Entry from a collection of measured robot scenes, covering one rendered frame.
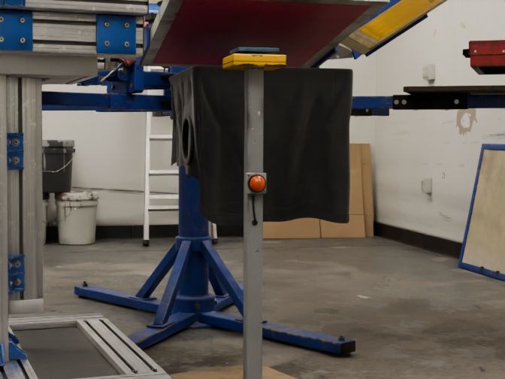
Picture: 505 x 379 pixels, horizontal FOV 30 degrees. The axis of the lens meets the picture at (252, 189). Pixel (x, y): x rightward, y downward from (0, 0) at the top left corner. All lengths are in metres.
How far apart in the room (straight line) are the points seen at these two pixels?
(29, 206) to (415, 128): 4.77
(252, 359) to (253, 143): 0.52
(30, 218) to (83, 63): 0.40
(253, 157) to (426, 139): 4.44
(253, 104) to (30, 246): 0.64
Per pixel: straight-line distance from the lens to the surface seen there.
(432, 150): 6.54
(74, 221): 6.79
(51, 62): 2.24
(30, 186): 2.34
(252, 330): 2.30
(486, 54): 3.43
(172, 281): 3.71
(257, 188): 2.22
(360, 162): 7.48
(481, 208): 5.65
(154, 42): 2.90
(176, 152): 2.96
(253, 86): 2.26
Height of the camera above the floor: 0.75
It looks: 3 degrees down
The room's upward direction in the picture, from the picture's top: straight up
